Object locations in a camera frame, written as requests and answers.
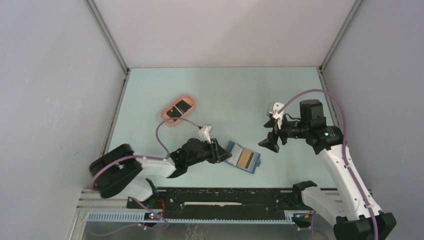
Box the blue card holder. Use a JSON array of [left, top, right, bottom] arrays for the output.
[[225, 141, 261, 174]]

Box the pink oval tray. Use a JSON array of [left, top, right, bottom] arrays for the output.
[[160, 94, 196, 127]]

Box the aluminium frame rail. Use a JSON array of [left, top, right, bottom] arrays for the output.
[[74, 188, 379, 226]]

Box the black credit card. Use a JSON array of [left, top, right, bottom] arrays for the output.
[[166, 100, 192, 118]]

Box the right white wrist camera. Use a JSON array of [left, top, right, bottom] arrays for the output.
[[267, 102, 285, 130]]

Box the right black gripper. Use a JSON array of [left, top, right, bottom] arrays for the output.
[[257, 113, 308, 153]]

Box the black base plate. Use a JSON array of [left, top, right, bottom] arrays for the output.
[[143, 187, 311, 221]]

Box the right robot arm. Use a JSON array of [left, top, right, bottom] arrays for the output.
[[258, 99, 397, 240]]

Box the gold credit card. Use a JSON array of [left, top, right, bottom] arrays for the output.
[[237, 149, 255, 169]]

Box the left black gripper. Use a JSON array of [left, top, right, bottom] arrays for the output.
[[186, 137, 232, 167]]

